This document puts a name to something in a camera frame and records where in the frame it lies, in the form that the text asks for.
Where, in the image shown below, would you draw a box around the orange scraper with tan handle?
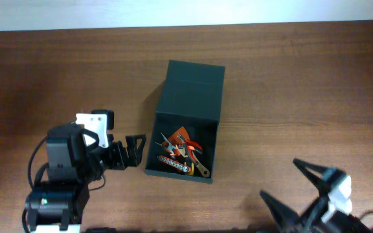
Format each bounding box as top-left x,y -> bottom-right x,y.
168,126 -> 210,178

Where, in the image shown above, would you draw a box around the yellow black ratchet screwdriver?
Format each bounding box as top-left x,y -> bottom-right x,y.
186,163 -> 195,176

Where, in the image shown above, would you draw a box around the orange socket bit rail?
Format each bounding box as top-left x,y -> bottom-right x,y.
157,155 -> 190,173

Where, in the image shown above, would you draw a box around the small red cutting pliers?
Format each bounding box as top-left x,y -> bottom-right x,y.
177,134 -> 203,165

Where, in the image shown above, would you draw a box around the orange black needle-nose pliers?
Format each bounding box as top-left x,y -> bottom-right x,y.
155,133 -> 181,159

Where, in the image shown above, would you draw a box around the black box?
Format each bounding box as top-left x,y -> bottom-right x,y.
145,60 -> 225,184

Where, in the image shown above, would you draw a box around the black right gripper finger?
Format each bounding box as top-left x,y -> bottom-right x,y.
293,158 -> 330,195
260,190 -> 302,233

